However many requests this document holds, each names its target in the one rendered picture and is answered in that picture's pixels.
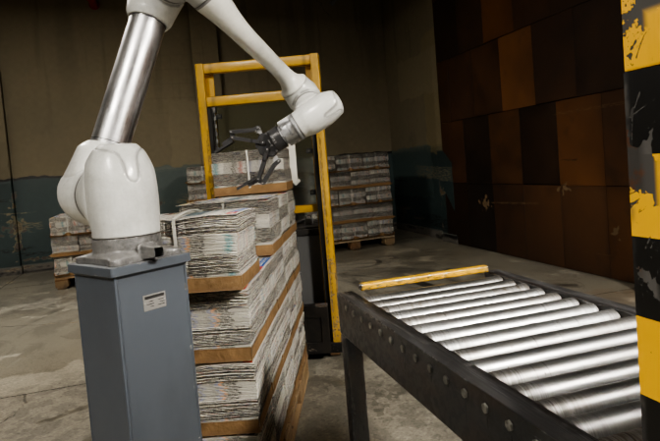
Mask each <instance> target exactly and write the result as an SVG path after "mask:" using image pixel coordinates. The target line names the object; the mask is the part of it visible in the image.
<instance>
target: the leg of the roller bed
mask: <svg viewBox="0 0 660 441"><path fill-rule="evenodd" d="M341 338H342V350H343V362H344V373H345V386H346V398H347V410H348V423H349V434H350V440H351V441H370V439H369V427H368V414H367V401H366V390H365V377H364V365H363V352H362V351H361V350H360V349H359V348H358V347H356V346H355V345H354V344H353V343H352V342H351V341H350V340H349V339H347V338H346V337H345V336H344V335H343V334H341Z"/></svg>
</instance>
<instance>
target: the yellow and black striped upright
mask: <svg viewBox="0 0 660 441"><path fill-rule="evenodd" d="M621 7H622V26H623V44H624V62H625V71H626V72H627V73H624V92H625V110H626V129H627V147H628V165H629V184H630V203H631V220H632V257H633V276H634V294H635V312H636V331H637V349H638V368H639V387H640V404H641V423H642V441H660V0H621Z"/></svg>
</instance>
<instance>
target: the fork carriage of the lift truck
mask: <svg viewBox="0 0 660 441"><path fill-rule="evenodd" d="M303 311H304V322H303V324H304V326H303V327H304V331H305V338H306V351H307V353H308V354H309V355H320V354H331V339H330V327H329V314H328V303H310V304H304V305H303Z"/></svg>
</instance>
